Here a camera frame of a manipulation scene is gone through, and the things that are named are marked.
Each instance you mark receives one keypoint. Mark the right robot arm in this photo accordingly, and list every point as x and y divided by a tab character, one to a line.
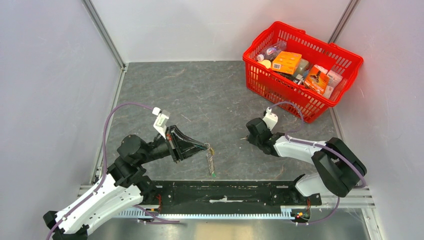
338	169

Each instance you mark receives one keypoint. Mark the round yellow lid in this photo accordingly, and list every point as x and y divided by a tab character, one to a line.
266	63

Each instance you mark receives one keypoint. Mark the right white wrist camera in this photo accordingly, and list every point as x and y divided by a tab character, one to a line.
270	118

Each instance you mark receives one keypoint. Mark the orange cardboard box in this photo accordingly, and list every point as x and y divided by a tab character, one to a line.
286	62

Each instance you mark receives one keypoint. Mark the slotted cable duct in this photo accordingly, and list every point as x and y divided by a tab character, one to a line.
136	213

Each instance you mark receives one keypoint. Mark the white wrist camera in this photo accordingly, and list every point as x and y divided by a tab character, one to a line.
161	120
270	118

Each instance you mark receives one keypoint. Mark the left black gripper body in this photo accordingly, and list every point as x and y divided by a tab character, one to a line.
173	144

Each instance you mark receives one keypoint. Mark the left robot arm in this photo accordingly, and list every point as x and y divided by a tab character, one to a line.
123	185

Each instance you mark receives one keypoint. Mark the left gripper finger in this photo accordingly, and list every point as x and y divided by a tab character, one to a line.
180	135
189	151

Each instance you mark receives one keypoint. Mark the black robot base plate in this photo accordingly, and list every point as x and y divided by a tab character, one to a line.
226	196

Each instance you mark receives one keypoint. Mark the right aluminium frame post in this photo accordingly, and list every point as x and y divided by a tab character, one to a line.
346	15

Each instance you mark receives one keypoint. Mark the white small box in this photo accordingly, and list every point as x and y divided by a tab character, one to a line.
333	80

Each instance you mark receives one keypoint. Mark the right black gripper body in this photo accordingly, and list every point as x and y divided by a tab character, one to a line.
253	140

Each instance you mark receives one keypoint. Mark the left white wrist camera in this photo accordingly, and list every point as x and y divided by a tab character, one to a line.
161	120

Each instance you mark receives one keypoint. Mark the clear plastic bottle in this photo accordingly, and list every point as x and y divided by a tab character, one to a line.
271	52

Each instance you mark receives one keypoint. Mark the left aluminium frame post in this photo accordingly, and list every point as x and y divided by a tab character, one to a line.
100	26

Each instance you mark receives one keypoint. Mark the aluminium frame post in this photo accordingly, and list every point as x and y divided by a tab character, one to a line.
100	26
346	15

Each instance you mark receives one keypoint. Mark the orange white product box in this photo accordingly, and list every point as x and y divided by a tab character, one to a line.
317	79

